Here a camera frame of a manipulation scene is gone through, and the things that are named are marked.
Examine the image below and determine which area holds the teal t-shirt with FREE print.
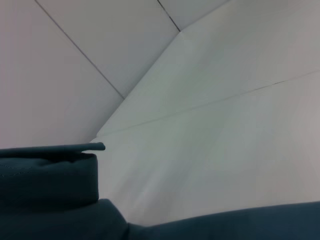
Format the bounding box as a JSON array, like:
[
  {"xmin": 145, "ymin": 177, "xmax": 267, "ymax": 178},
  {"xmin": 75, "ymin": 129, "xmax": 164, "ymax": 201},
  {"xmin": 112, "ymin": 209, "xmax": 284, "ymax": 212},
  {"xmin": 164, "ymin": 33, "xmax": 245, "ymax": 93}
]
[{"xmin": 0, "ymin": 141, "xmax": 320, "ymax": 240}]

